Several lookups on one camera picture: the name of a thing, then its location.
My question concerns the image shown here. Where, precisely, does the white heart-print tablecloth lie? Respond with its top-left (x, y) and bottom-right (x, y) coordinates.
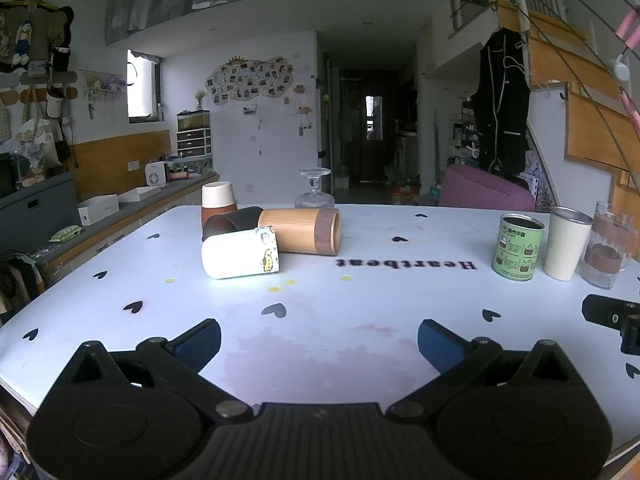
top-left (0, 204), bottom-right (640, 461)

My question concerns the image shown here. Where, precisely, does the white metal cup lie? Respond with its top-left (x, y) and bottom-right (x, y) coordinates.
top-left (543, 206), bottom-right (595, 282)

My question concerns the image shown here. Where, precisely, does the green tin can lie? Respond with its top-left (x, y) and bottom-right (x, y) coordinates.
top-left (491, 213), bottom-right (546, 281)

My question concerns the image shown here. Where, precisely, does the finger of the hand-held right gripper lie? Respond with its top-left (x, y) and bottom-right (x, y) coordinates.
top-left (582, 294), bottom-right (640, 356)

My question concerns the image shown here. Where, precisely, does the bamboo cup with brown band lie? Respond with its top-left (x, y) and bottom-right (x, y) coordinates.
top-left (257, 208), bottom-right (342, 257)

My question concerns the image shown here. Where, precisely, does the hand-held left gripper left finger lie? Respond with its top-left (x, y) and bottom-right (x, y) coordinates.
top-left (47, 318), bottom-right (255, 423)

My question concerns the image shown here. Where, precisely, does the small drawer unit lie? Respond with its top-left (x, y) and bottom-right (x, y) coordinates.
top-left (176, 128), bottom-right (214, 159)

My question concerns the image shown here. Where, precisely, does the green patterned pouch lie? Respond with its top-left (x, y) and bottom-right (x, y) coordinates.
top-left (49, 224), bottom-right (84, 244)

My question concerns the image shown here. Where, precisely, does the white small appliance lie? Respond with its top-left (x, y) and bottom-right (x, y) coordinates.
top-left (145, 161), bottom-right (171, 187)

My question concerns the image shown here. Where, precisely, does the cloud-shaped photo collage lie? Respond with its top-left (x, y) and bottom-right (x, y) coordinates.
top-left (205, 55), bottom-right (295, 106)

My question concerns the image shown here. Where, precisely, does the clear glass goblet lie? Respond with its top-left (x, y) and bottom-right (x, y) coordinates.
top-left (294, 167), bottom-right (336, 210)

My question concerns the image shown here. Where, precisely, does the white flat box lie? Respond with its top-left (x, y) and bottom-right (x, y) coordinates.
top-left (77, 194), bottom-right (121, 226)

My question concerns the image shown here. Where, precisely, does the glass cup with brown sleeve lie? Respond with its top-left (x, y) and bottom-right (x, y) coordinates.
top-left (580, 201), bottom-right (639, 290)

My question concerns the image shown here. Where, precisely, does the pink armchair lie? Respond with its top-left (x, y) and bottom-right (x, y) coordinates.
top-left (438, 163), bottom-right (536, 213)

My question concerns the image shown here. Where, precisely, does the dark brown cup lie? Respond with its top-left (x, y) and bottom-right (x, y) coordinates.
top-left (202, 206), bottom-right (265, 242)

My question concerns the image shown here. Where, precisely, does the white and brown ceramic cup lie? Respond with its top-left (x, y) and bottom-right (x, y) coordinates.
top-left (201, 181), bottom-right (239, 227)

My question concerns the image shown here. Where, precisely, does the wooden staircase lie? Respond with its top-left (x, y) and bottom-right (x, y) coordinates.
top-left (492, 0), bottom-right (640, 241)

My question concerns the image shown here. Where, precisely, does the black coat with white trim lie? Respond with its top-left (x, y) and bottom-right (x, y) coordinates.
top-left (471, 27), bottom-right (531, 177)

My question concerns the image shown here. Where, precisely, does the white cup with cartoon print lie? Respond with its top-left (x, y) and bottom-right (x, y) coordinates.
top-left (201, 226), bottom-right (281, 280)

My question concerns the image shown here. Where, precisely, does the grey storage box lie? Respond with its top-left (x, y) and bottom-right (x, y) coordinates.
top-left (0, 171), bottom-right (79, 242)

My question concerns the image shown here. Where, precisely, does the window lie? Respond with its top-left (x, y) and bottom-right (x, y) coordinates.
top-left (126, 49), bottom-right (162, 125)

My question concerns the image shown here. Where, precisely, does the glass fish tank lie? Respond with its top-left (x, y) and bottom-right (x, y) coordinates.
top-left (176, 110), bottom-right (211, 131)

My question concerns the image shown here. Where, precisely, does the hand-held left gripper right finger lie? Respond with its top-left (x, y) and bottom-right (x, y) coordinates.
top-left (387, 318), bottom-right (592, 423)

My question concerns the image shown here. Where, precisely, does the printed tote bag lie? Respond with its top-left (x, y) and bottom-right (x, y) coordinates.
top-left (12, 118), bottom-right (65, 167)

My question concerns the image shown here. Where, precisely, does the dark wooden door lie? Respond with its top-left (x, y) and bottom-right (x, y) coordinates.
top-left (340, 69), bottom-right (399, 184)

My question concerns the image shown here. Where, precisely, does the pink and white hanging toy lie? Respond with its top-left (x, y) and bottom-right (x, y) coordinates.
top-left (607, 6), bottom-right (640, 142)

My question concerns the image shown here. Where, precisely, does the long side counter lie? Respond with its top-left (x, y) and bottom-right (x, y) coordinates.
top-left (30, 172), bottom-right (221, 281)

